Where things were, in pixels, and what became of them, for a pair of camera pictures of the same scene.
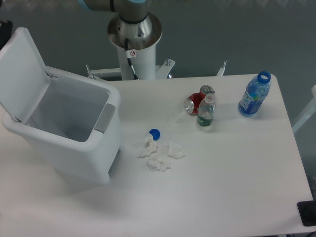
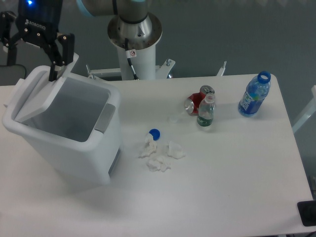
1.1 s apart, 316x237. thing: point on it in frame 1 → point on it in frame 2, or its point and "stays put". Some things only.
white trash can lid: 23,80 → 44,88
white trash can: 76,124 stays put
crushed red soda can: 192,103 stays put
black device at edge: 307,212 stays put
